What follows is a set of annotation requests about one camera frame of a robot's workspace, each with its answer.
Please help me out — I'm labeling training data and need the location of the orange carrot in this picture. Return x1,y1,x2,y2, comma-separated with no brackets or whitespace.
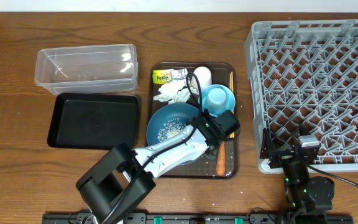
216,142,226,176

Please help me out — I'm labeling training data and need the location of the light blue cup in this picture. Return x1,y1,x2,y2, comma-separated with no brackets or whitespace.
206,88,226,114

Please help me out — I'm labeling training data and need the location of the light blue small bowl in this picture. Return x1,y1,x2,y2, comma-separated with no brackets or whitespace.
197,84,236,116

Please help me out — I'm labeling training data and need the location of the pile of white rice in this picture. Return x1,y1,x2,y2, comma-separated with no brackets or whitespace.
157,118,186,142

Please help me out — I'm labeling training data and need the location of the pink white cup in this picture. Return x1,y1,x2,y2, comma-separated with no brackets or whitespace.
191,67,212,94

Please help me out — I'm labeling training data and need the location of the dark blue plate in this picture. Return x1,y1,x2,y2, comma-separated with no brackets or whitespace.
145,102,202,166

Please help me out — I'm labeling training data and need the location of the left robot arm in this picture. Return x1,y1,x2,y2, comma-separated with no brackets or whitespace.
76,110,239,223

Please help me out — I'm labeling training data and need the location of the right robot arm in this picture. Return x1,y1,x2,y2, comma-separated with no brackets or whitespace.
260,125,334,223

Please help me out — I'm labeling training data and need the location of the grey dishwasher rack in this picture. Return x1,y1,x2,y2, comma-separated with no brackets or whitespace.
244,19,358,172

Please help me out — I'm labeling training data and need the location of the wooden chopstick right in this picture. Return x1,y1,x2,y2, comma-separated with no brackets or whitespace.
229,72,235,139

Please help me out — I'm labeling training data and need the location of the brown serving tray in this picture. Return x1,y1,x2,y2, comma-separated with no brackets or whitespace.
152,62,239,179

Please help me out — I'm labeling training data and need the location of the crumpled white foil paper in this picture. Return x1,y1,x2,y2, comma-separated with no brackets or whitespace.
153,68,197,104

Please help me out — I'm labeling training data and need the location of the yellow snack wrapper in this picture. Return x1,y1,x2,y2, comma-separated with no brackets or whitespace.
152,69,173,85

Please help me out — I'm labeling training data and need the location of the black plastic tray bin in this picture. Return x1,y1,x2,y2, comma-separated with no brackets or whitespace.
47,93,139,150

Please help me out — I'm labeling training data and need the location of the clear plastic bin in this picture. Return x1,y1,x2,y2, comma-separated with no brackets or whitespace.
34,44,138,95

